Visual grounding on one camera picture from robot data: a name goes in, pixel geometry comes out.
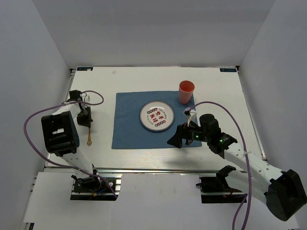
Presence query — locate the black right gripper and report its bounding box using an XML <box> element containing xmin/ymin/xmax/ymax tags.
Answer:
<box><xmin>167</xmin><ymin>118</ymin><xmax>211</xmax><ymax>149</ymax></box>

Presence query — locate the gold fork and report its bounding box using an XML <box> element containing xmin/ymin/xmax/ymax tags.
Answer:
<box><xmin>87</xmin><ymin>128</ymin><xmax>92</xmax><ymax>146</ymax></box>

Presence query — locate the white patterned plate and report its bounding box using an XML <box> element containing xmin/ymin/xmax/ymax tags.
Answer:
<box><xmin>140</xmin><ymin>101</ymin><xmax>175</xmax><ymax>132</ymax></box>

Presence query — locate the blue cloth napkin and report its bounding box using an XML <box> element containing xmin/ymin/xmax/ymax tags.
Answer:
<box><xmin>112</xmin><ymin>91</ymin><xmax>195</xmax><ymax>150</ymax></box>

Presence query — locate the red plastic cup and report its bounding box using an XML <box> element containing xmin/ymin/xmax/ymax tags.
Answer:
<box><xmin>179</xmin><ymin>80</ymin><xmax>195</xmax><ymax>104</ymax></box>

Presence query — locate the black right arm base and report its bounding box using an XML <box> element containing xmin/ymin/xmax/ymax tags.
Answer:
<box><xmin>196</xmin><ymin>165</ymin><xmax>244</xmax><ymax>204</ymax></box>

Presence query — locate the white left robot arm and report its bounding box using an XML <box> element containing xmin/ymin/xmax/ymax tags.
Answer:
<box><xmin>41</xmin><ymin>90</ymin><xmax>101</xmax><ymax>191</ymax></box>

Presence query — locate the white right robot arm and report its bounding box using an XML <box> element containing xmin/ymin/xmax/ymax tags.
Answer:
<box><xmin>167</xmin><ymin>114</ymin><xmax>307</xmax><ymax>221</ymax></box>

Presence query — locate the left blue corner label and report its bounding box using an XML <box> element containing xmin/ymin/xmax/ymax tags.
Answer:
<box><xmin>76</xmin><ymin>67</ymin><xmax>93</xmax><ymax>71</ymax></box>

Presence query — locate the blue corner label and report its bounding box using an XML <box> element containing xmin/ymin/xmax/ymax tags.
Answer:
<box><xmin>220</xmin><ymin>68</ymin><xmax>237</xmax><ymax>72</ymax></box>
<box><xmin>76</xmin><ymin>67</ymin><xmax>93</xmax><ymax>71</ymax></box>

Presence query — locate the right blue corner label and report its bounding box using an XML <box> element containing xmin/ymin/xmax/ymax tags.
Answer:
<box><xmin>220</xmin><ymin>68</ymin><xmax>237</xmax><ymax>72</ymax></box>

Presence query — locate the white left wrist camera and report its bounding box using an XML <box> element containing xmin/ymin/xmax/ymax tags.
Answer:
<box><xmin>82</xmin><ymin>93</ymin><xmax>90</xmax><ymax>108</ymax></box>

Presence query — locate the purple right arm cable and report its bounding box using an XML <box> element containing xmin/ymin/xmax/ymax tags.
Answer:
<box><xmin>184</xmin><ymin>101</ymin><xmax>252</xmax><ymax>230</ymax></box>

